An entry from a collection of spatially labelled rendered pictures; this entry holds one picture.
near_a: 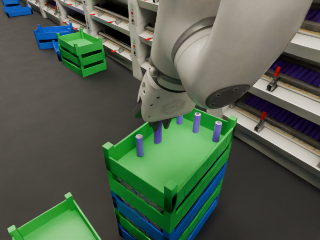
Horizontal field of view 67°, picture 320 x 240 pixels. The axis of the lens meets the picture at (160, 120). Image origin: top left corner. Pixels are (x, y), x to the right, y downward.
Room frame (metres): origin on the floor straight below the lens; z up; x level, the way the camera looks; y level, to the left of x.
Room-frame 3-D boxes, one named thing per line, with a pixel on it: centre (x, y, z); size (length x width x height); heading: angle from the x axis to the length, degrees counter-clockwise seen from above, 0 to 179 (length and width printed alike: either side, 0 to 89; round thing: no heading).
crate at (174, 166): (0.46, -0.04, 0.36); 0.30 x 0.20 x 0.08; 142
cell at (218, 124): (0.51, -0.16, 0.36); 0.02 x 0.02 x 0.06
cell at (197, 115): (0.55, -0.11, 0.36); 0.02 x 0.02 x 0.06
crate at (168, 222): (0.46, -0.04, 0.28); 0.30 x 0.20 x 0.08; 142
